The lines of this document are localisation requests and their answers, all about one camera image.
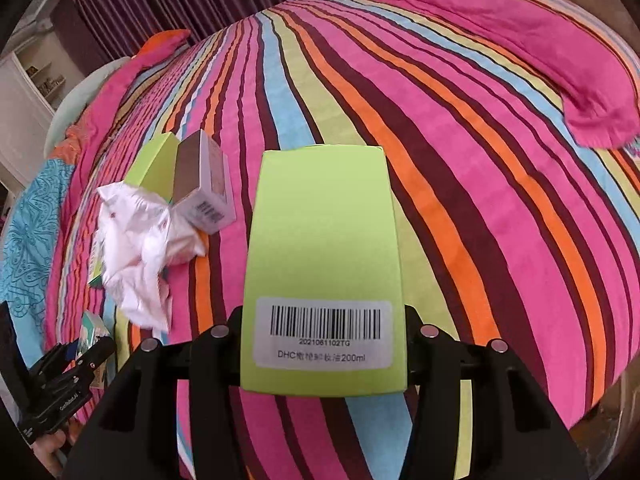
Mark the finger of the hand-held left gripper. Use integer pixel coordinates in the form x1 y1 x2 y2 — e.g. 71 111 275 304
31 342 77 387
74 336 117 390

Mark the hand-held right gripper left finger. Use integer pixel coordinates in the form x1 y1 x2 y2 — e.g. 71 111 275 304
62 305 247 480

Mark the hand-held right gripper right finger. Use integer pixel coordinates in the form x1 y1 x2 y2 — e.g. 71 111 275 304
401 305 592 480

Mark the small teal box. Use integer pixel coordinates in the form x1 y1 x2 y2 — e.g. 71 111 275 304
76 310 112 391

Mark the white plastic bag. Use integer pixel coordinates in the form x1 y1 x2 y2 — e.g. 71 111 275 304
94 182 208 332

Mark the light green carton with barcode label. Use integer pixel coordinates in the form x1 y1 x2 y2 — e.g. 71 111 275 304
239 145 407 397

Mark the white and brown small box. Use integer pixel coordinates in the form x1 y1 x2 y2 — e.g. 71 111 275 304
171 129 236 236

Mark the person's left hand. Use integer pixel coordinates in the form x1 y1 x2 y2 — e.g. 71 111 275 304
32 425 78 471

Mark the green and white packet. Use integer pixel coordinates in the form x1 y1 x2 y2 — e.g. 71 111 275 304
87 237 108 288

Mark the blue patterned sheet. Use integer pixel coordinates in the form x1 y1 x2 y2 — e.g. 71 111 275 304
0 157 77 353

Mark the striped colourful blanket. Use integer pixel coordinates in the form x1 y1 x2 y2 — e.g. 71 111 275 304
42 0 640 480

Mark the light green pillow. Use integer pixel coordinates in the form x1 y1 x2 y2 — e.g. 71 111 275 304
44 56 132 157

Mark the white cabinet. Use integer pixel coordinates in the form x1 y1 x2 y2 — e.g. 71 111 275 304
0 51 69 192

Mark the orange pillow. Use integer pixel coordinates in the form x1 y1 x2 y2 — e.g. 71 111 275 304
134 28 192 60

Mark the pink pillow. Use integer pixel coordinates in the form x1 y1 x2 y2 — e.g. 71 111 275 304
372 0 640 150

